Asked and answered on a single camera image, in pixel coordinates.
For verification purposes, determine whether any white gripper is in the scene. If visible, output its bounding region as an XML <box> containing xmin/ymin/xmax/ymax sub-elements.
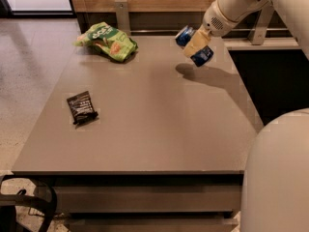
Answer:
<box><xmin>183</xmin><ymin>1</ymin><xmax>237</xmax><ymax>57</ymax></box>

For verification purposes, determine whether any blue pepsi can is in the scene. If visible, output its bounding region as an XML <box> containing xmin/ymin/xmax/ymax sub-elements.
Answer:
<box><xmin>175</xmin><ymin>25</ymin><xmax>213</xmax><ymax>67</ymax></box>

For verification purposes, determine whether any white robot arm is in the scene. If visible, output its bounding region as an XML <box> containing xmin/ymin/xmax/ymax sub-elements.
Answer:
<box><xmin>184</xmin><ymin>0</ymin><xmax>309</xmax><ymax>232</ymax></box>

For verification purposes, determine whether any green chip bag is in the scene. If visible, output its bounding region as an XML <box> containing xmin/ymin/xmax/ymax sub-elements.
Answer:
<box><xmin>73</xmin><ymin>22</ymin><xmax>138</xmax><ymax>63</ymax></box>

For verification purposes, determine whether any black snack bar wrapper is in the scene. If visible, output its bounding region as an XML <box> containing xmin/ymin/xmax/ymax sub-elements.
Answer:
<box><xmin>67</xmin><ymin>91</ymin><xmax>98</xmax><ymax>126</ymax></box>

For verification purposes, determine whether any grey lower drawer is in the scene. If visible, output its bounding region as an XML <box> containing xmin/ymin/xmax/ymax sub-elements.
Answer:
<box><xmin>66</xmin><ymin>217</ymin><xmax>239</xmax><ymax>232</ymax></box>

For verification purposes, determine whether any grey drawer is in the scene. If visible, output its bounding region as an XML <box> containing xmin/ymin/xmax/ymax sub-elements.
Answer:
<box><xmin>53</xmin><ymin>186</ymin><xmax>241</xmax><ymax>213</ymax></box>
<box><xmin>66</xmin><ymin>217</ymin><xmax>239</xmax><ymax>232</ymax></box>

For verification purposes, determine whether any grey upper drawer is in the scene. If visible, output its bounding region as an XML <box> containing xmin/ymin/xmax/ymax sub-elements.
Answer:
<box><xmin>53</xmin><ymin>186</ymin><xmax>241</xmax><ymax>213</ymax></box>

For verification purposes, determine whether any right metal bracket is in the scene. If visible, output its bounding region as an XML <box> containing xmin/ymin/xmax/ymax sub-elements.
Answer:
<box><xmin>248</xmin><ymin>6</ymin><xmax>274</xmax><ymax>45</ymax></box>

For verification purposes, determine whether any metal bracket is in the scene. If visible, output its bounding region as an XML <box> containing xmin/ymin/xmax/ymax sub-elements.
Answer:
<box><xmin>114</xmin><ymin>0</ymin><xmax>131</xmax><ymax>35</ymax></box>
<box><xmin>248</xmin><ymin>6</ymin><xmax>274</xmax><ymax>45</ymax></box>

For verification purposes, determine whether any left metal bracket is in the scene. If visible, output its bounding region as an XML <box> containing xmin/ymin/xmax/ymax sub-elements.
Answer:
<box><xmin>114</xmin><ymin>0</ymin><xmax>131</xmax><ymax>35</ymax></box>

